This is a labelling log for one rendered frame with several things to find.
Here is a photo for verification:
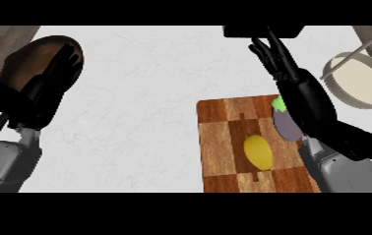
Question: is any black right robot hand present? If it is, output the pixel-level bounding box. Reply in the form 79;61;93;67
247;26;372;162

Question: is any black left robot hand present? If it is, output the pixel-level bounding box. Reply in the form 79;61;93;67
0;43;85;132

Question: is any yellow lemon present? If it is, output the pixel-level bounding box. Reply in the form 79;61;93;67
243;134;275;172

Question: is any wooden cutting board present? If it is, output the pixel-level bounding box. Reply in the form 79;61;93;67
197;93;324;194

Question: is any brown wooden bowl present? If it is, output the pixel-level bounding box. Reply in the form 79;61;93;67
0;34;86;92

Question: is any purple eggplant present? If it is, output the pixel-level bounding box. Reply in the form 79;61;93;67
271;95;306;143

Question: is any black appliance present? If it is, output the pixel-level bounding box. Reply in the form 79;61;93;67
223;26;308;39

